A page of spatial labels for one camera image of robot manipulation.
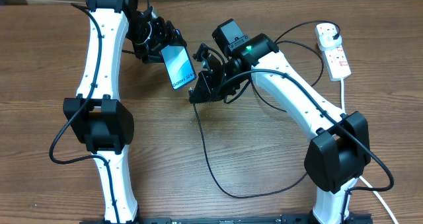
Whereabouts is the blue Galaxy smartphone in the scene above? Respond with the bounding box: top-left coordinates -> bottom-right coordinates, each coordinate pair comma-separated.
161,45 -> 196,90

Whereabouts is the black USB charging cable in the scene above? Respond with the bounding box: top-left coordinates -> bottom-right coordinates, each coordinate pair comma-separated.
188,20 -> 341,200

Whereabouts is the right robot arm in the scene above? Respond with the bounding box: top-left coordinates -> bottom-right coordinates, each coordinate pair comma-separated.
189,20 -> 372,223

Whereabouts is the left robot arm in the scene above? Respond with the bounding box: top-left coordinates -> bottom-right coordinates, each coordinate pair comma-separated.
63,0 -> 196,223

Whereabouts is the white charger plug adapter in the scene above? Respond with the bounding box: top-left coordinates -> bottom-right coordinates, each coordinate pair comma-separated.
317,32 -> 342,51

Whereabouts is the white power strip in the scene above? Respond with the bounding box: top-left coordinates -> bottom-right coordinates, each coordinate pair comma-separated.
315,22 -> 351,81

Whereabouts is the white power strip cord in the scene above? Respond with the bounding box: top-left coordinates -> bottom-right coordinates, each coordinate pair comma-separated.
339,79 -> 400,224

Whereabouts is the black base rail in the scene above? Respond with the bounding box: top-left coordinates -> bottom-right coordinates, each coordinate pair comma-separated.
80,213 -> 373,224

